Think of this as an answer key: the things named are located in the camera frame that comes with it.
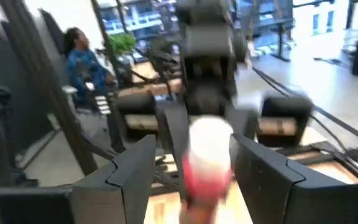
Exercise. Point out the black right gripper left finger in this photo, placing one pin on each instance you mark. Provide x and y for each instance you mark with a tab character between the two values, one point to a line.
120	193

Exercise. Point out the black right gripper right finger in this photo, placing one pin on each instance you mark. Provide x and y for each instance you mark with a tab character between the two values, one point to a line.
263	186

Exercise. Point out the red paint bottle white cap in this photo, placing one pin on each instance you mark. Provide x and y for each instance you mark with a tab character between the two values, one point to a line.
208	146

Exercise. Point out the black arm base block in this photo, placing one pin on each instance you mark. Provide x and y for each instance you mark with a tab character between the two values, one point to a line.
135	104
286	107

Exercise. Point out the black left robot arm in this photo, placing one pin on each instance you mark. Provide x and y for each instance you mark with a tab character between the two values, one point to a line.
208	93

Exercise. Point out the wooden workbench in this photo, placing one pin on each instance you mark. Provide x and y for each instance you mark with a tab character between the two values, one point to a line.
145	71

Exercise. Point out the person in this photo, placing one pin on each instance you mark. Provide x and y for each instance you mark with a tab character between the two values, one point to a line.
84	68

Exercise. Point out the black desk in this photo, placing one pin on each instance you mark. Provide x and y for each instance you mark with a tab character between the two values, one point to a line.
281	43

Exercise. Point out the green potted plant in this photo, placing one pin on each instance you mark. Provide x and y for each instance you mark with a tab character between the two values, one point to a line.
121	43

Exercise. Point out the black table frame rail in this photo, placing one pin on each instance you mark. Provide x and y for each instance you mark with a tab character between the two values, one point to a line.
346	155

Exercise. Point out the black upright frame post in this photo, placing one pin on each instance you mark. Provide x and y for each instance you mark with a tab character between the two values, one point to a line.
42	77

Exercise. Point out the thin black upright post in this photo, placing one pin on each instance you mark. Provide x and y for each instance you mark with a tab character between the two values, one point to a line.
102	31

